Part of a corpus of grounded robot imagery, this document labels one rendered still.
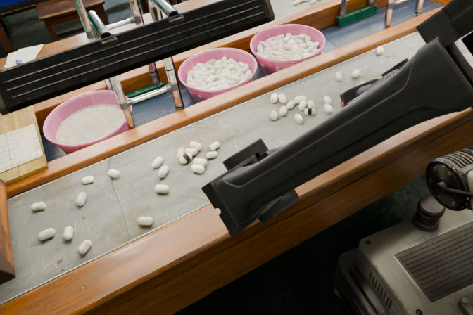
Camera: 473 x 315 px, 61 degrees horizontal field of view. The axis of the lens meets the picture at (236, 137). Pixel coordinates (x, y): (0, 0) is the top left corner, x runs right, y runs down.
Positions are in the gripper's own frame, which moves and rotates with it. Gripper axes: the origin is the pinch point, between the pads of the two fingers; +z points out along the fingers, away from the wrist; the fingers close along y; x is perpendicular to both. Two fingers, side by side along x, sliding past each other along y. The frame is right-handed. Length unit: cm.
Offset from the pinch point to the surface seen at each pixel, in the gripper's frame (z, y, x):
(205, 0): 85, -7, -60
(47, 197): 25, 74, -6
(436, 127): -3.0, -20.9, 14.7
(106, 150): 28, 56, -12
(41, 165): 29, 73, -15
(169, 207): 9.6, 47.6, 6.8
